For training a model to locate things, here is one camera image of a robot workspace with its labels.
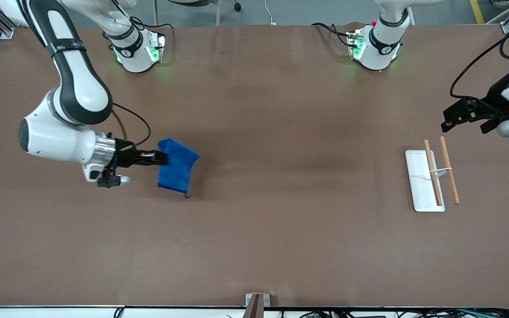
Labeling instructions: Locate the brown table cover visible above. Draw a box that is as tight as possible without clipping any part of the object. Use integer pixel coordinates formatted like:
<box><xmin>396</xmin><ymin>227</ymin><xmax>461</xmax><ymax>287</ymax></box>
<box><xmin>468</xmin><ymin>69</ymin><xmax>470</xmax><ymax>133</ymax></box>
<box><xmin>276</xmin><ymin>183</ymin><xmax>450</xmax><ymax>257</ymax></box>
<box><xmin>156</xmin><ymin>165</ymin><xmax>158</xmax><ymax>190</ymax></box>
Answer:
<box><xmin>0</xmin><ymin>24</ymin><xmax>509</xmax><ymax>308</ymax></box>

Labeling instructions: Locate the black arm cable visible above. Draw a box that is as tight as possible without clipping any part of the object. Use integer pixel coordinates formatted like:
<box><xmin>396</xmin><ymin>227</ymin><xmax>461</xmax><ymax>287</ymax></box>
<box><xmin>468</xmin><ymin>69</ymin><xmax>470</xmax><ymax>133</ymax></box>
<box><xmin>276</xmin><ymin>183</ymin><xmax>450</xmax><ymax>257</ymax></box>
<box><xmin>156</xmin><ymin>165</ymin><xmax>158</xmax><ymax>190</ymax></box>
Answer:
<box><xmin>450</xmin><ymin>18</ymin><xmax>509</xmax><ymax>105</ymax></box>
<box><xmin>111</xmin><ymin>102</ymin><xmax>152</xmax><ymax>149</ymax></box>

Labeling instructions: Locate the black base cable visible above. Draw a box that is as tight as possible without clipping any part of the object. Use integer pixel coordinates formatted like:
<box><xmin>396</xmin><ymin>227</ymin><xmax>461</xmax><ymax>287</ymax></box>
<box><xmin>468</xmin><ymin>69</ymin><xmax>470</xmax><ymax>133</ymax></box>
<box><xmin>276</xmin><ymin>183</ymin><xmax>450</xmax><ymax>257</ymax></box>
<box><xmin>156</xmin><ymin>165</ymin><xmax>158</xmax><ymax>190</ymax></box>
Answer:
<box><xmin>124</xmin><ymin>17</ymin><xmax>174</xmax><ymax>47</ymax></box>
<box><xmin>311</xmin><ymin>22</ymin><xmax>357</xmax><ymax>47</ymax></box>

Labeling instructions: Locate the chair base with caster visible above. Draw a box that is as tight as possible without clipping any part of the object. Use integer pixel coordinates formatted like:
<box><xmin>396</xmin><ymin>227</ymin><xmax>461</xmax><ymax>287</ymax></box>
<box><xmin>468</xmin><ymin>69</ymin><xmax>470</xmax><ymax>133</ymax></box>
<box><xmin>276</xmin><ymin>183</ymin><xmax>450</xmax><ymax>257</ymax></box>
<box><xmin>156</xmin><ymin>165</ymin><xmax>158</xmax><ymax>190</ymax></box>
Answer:
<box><xmin>153</xmin><ymin>0</ymin><xmax>243</xmax><ymax>27</ymax></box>

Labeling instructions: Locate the blue microfibre towel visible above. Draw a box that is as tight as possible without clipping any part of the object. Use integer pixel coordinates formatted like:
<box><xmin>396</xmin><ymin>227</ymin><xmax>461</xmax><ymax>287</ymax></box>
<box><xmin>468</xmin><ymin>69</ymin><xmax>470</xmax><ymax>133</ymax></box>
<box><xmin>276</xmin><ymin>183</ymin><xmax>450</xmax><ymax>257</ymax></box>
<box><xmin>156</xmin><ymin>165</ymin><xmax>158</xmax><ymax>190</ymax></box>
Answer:
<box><xmin>157</xmin><ymin>138</ymin><xmax>201</xmax><ymax>198</ymax></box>

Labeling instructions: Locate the wooden rack rod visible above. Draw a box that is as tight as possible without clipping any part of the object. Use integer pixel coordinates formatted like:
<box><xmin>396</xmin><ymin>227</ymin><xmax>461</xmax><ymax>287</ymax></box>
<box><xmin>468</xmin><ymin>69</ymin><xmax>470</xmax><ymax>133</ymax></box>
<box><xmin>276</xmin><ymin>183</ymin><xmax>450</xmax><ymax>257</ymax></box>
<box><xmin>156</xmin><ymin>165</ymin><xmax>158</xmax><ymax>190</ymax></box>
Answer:
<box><xmin>424</xmin><ymin>140</ymin><xmax>443</xmax><ymax>206</ymax></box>
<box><xmin>440</xmin><ymin>136</ymin><xmax>460</xmax><ymax>204</ymax></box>

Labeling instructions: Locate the black cable bundle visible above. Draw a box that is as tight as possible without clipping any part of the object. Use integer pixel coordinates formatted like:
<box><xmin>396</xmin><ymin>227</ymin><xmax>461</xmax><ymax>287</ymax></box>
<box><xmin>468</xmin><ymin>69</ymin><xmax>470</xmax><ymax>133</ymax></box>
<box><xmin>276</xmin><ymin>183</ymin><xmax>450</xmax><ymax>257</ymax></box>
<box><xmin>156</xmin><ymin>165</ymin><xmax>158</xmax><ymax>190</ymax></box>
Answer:
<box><xmin>281</xmin><ymin>308</ymin><xmax>509</xmax><ymax>318</ymax></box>

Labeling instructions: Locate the grey metal table bracket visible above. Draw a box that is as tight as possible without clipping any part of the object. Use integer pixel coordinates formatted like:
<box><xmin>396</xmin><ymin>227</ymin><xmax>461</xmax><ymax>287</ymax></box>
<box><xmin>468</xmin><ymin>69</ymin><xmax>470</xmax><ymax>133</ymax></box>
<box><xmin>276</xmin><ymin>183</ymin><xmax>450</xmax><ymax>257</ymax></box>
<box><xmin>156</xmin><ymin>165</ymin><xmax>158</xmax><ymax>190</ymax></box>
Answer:
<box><xmin>245</xmin><ymin>293</ymin><xmax>270</xmax><ymax>307</ymax></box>

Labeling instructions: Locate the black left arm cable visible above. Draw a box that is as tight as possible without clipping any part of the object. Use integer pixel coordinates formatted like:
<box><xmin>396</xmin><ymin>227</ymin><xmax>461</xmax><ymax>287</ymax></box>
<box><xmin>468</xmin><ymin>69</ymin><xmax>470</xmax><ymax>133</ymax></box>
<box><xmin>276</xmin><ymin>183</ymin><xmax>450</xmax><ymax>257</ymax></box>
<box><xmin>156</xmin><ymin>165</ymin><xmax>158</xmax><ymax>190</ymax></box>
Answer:
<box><xmin>450</xmin><ymin>18</ymin><xmax>509</xmax><ymax>105</ymax></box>

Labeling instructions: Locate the black left base cable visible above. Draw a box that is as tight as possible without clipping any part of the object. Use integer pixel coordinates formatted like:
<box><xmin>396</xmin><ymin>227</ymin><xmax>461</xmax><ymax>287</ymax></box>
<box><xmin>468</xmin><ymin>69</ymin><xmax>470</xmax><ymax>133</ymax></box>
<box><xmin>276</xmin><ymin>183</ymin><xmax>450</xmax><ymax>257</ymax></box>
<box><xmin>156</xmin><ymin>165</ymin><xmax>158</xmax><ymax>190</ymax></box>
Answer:
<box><xmin>311</xmin><ymin>22</ymin><xmax>357</xmax><ymax>47</ymax></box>

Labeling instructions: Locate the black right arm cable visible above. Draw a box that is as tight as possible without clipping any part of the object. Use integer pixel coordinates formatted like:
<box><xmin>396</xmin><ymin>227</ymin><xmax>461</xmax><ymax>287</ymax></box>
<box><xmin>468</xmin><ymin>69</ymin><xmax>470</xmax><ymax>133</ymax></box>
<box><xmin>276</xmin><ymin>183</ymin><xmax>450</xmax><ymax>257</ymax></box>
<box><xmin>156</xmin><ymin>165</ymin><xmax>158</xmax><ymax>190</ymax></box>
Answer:
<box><xmin>111</xmin><ymin>102</ymin><xmax>152</xmax><ymax>149</ymax></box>

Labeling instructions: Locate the white table edge rail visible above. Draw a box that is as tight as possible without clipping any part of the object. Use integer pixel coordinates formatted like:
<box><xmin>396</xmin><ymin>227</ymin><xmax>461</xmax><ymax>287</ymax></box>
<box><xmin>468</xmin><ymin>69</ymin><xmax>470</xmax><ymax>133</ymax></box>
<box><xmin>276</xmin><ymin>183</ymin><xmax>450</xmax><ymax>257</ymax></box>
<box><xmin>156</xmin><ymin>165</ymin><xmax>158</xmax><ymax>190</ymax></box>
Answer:
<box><xmin>0</xmin><ymin>306</ymin><xmax>509</xmax><ymax>318</ymax></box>

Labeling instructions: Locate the white floor cable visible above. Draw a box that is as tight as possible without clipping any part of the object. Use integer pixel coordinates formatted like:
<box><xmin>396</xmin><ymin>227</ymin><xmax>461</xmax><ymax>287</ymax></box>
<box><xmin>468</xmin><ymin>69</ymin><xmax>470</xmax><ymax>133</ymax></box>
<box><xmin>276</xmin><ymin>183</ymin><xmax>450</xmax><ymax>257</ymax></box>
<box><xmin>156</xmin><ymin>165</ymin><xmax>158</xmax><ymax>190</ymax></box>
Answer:
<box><xmin>264</xmin><ymin>0</ymin><xmax>278</xmax><ymax>26</ymax></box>

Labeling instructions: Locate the black right base cable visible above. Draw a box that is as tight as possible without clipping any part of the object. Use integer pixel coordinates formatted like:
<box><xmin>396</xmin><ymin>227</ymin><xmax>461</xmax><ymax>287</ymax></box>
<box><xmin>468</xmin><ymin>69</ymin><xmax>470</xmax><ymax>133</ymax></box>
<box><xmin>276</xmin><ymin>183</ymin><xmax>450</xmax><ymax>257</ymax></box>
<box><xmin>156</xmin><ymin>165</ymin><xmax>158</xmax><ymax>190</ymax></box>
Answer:
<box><xmin>124</xmin><ymin>17</ymin><xmax>174</xmax><ymax>47</ymax></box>

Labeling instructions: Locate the grey-brown camera post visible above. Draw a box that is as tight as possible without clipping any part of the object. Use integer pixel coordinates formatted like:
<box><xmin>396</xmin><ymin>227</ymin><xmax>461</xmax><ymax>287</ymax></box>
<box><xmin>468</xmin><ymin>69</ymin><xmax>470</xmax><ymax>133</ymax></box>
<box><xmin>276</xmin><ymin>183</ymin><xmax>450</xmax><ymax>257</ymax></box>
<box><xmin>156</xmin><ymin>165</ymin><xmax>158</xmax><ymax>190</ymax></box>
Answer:
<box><xmin>243</xmin><ymin>294</ymin><xmax>265</xmax><ymax>318</ymax></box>

